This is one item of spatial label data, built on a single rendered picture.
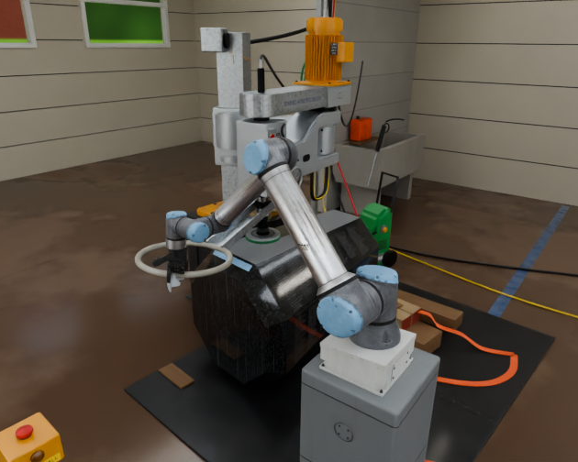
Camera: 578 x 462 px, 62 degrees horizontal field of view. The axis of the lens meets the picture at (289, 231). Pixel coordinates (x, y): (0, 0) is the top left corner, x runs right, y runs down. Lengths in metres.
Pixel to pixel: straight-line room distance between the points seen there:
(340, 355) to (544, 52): 5.96
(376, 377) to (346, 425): 0.25
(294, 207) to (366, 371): 0.63
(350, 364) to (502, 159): 5.94
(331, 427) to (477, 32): 6.25
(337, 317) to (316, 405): 0.47
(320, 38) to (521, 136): 4.61
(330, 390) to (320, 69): 2.07
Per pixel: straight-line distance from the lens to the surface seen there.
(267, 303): 2.60
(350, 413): 1.84
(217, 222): 2.12
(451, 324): 3.75
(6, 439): 1.45
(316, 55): 3.19
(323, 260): 1.59
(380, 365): 1.71
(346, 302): 1.54
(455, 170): 7.65
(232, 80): 3.46
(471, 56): 7.44
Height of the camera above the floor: 1.99
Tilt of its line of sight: 22 degrees down
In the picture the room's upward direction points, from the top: 1 degrees clockwise
